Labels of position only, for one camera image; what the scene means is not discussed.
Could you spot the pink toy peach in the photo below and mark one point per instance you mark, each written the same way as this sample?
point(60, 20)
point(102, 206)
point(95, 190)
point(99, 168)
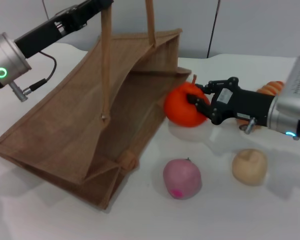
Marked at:
point(181, 178)

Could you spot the beige round toy bun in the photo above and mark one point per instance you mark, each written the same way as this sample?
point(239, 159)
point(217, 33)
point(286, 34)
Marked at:
point(250, 168)

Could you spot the orange ridged toy croissant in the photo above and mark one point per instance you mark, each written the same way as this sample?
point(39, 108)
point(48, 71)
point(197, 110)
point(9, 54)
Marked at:
point(271, 87)

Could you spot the orange toy fruit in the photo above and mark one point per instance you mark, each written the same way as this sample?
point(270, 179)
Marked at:
point(180, 107)

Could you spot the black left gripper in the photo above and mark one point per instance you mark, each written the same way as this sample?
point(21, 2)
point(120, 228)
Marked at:
point(47, 32)

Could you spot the brown jute handbag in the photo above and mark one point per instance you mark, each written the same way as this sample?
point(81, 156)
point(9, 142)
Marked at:
point(72, 125)

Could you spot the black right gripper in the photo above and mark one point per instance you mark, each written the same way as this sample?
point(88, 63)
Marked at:
point(240, 105)

